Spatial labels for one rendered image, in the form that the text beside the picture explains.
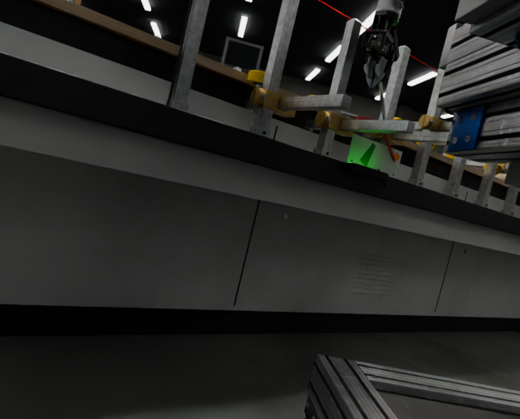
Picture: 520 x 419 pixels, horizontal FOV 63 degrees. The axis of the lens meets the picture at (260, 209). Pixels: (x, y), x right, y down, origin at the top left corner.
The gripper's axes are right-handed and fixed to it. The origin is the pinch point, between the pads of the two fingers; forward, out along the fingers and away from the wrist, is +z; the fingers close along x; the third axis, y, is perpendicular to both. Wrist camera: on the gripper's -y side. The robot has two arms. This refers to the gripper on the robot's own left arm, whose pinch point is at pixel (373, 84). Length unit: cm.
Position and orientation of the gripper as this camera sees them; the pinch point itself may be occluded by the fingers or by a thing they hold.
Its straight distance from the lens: 141.9
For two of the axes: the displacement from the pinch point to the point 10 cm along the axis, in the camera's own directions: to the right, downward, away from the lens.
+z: -2.4, 9.7, 0.6
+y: -5.7, -0.9, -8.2
